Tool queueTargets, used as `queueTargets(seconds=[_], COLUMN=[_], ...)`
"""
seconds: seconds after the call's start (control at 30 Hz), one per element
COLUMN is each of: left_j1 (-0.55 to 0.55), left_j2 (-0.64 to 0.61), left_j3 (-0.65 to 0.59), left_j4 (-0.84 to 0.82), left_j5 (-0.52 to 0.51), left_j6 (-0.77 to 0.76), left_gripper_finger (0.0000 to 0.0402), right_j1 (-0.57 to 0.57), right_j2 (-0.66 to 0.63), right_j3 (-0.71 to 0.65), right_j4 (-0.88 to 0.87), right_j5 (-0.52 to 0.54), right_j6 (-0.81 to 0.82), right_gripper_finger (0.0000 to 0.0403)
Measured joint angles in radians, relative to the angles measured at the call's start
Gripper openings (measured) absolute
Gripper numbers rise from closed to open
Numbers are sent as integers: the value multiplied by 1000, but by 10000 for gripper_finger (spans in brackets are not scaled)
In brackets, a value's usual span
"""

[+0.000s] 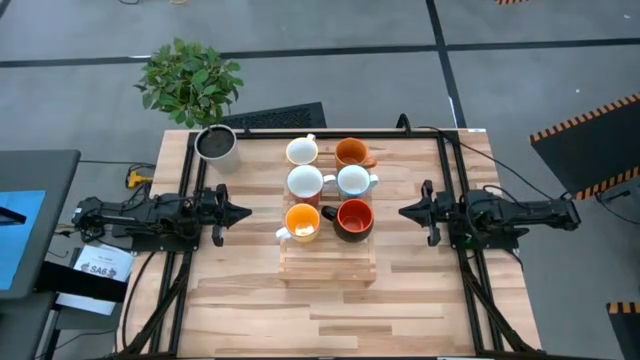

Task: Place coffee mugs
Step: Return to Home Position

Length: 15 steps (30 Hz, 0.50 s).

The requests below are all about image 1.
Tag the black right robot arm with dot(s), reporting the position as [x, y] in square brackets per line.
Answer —
[530, 212]

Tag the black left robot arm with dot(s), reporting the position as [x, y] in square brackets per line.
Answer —
[130, 215]

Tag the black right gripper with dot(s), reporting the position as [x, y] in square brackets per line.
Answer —
[442, 212]

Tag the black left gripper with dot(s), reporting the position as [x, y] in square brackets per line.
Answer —
[212, 212]

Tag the black mug orange inside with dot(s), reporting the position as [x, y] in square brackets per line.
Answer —
[354, 219]

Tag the plain orange mug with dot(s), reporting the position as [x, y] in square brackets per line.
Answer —
[350, 150]

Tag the wooden slatted rack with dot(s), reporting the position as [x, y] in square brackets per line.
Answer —
[327, 265]

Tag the black perforated panel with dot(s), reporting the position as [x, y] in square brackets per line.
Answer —
[280, 117]

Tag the black board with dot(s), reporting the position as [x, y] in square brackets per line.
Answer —
[65, 282]

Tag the white mug red floral pattern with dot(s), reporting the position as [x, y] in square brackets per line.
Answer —
[301, 150]

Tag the green potted plant white pot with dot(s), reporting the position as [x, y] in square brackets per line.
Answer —
[190, 82]

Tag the yellow plug connector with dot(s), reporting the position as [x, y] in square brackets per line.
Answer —
[137, 178]

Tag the black ramp orange hazard stripes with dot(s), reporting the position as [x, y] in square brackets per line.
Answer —
[627, 335]
[512, 1]
[590, 145]

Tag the white paper sheet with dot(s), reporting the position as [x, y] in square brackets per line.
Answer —
[85, 304]

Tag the white mug teal tile pattern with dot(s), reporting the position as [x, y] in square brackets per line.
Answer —
[353, 179]

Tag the white printed booklet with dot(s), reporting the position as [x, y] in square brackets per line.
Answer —
[102, 262]

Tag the grey monitor blue screen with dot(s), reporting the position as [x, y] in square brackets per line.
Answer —
[30, 240]

